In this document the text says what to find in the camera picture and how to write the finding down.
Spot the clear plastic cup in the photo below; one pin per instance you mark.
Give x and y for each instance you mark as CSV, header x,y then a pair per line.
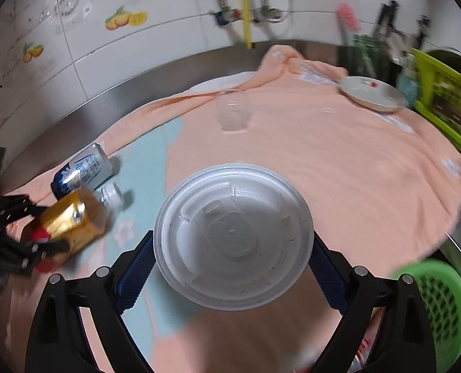
x,y
233,110

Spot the white plate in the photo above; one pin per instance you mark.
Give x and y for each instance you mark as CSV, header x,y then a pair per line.
x,y
370,93

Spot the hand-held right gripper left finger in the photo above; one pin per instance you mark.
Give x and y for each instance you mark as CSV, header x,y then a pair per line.
x,y
135,276

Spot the blue and white can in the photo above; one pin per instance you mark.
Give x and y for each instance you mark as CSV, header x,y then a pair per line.
x,y
83,167

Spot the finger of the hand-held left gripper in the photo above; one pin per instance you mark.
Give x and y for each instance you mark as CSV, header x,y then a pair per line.
x,y
17,208
36,252

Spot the white plastic lid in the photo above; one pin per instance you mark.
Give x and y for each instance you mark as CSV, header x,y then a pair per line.
x,y
234,241

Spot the white cloth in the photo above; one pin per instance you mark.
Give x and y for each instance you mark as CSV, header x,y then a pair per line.
x,y
222,81

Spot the pink brush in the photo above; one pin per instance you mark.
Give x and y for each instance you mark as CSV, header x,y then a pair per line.
x,y
349,21

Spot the metal angle valve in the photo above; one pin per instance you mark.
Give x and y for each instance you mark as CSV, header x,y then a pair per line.
x,y
267,14

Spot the green mesh basket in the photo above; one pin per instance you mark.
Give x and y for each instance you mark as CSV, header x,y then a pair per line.
x,y
444,303

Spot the yellow pipe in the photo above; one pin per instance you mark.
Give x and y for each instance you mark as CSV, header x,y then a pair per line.
x,y
246,7

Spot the pink towel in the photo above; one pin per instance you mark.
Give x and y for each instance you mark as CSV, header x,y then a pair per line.
x,y
331,155

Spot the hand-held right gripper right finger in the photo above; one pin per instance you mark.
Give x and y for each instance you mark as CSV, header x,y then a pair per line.
x,y
329,276

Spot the lime green dish rack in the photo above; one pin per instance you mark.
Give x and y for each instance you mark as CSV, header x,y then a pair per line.
x,y
444,97

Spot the yellow label bottle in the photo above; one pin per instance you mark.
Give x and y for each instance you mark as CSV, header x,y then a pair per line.
x,y
75,221

